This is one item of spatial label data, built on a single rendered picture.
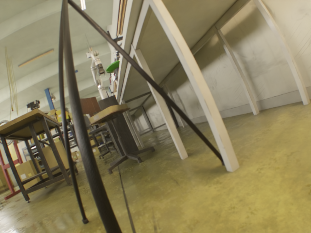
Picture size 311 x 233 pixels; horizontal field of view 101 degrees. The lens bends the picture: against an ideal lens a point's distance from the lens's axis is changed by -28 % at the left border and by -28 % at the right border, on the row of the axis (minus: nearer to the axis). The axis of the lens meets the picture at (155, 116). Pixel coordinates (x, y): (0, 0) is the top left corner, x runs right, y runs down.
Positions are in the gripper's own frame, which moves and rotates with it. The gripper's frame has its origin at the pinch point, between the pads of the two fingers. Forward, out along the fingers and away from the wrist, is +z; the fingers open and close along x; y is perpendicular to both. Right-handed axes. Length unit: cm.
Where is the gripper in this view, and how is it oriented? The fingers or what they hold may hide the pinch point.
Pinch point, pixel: (103, 78)
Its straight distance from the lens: 214.5
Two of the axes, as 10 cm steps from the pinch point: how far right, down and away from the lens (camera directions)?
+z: 4.1, 9.1, -0.2
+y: 3.4, -1.7, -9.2
